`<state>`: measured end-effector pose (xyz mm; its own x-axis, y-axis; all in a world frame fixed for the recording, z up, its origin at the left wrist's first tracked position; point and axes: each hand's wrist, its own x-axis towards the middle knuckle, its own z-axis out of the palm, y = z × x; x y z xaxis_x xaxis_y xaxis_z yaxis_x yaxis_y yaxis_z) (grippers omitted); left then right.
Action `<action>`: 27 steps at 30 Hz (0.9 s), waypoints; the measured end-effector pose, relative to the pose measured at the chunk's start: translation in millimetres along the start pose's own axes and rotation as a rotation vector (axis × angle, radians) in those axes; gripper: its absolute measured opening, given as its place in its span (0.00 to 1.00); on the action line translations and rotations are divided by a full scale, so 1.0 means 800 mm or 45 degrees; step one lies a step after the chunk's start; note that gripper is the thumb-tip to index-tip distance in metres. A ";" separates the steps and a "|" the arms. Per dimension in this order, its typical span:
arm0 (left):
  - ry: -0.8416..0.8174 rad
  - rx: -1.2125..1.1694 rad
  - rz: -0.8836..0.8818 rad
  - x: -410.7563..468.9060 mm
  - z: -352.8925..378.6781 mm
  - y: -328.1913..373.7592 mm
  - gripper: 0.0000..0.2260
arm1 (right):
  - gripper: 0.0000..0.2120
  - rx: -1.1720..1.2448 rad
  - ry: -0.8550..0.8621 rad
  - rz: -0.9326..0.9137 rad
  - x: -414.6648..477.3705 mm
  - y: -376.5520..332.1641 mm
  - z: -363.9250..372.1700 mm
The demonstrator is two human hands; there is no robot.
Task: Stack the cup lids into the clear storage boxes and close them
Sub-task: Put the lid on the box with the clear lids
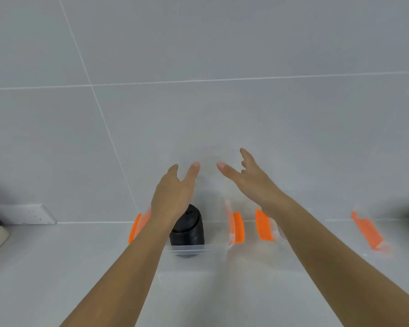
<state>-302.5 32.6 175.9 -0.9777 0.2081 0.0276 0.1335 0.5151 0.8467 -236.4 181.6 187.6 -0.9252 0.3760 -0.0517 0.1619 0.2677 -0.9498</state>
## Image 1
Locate white wall socket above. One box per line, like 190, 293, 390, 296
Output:
0, 204, 58, 226

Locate person's left forearm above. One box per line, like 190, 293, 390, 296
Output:
60, 214, 178, 327

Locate person's right hand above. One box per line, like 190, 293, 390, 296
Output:
216, 148, 290, 218

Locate stack of black lids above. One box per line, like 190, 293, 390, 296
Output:
169, 204, 205, 258

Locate person's right forearm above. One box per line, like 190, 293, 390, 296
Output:
264, 197, 409, 327

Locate clear storage box orange latches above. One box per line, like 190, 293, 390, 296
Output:
254, 200, 393, 269
128, 192, 245, 273

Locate person's left hand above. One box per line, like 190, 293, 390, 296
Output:
151, 161, 201, 230

